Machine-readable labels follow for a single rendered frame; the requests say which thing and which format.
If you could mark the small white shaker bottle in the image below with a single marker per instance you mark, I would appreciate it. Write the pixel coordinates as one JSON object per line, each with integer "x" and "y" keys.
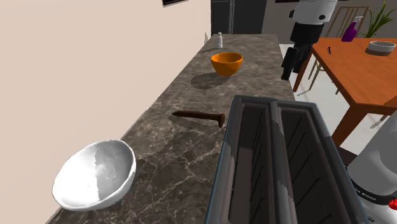
{"x": 220, "y": 41}

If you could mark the wooden chair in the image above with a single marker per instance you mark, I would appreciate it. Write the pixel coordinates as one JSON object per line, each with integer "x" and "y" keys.
{"x": 342, "y": 21}

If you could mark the purple spray bottle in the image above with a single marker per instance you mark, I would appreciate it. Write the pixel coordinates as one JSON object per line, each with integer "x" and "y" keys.
{"x": 350, "y": 31}

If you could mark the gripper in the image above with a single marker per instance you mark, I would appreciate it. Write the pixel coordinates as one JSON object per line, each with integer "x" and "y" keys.
{"x": 305, "y": 33}

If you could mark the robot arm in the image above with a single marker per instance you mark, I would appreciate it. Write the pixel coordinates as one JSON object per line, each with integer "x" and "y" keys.
{"x": 377, "y": 167}

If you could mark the white bowl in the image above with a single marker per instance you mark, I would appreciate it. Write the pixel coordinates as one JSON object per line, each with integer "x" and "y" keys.
{"x": 94, "y": 175}

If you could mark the black framed wall picture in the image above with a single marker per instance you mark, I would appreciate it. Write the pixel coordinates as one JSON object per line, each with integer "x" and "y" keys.
{"x": 173, "y": 2}

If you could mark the dark refrigerator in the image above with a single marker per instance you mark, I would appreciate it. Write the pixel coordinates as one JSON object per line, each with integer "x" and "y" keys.
{"x": 238, "y": 16}

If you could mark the dark brown wooden pestle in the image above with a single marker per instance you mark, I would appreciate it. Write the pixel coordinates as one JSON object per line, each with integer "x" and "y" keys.
{"x": 201, "y": 115}

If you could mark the green potted plant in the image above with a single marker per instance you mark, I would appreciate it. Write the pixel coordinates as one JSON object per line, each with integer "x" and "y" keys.
{"x": 376, "y": 20}

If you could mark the orange bowl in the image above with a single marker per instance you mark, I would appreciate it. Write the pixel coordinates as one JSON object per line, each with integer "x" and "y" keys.
{"x": 226, "y": 63}

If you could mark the grey two-slot toaster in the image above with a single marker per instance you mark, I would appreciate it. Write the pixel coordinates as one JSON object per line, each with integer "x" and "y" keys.
{"x": 280, "y": 161}

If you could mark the grey shallow bowl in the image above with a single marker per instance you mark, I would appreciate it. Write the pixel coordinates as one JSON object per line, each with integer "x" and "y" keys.
{"x": 381, "y": 47}

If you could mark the orange wooden dining table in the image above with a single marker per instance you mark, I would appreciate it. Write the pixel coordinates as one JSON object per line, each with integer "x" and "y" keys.
{"x": 356, "y": 71}

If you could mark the small black object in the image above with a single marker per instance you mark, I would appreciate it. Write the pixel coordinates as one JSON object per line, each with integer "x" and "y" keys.
{"x": 329, "y": 49}

